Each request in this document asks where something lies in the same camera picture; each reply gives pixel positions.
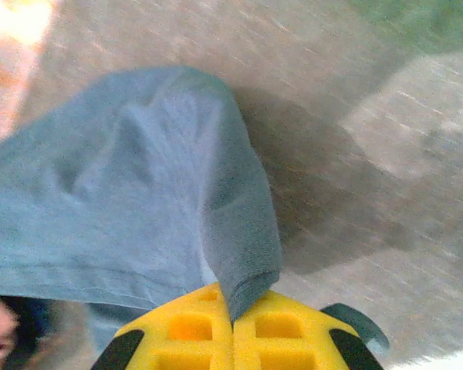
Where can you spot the blue t-shirt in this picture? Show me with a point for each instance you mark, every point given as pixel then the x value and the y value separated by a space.
pixel 139 192

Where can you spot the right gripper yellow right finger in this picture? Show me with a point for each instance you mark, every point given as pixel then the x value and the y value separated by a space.
pixel 278 347

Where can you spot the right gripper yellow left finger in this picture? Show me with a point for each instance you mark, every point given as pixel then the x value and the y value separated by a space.
pixel 200 347

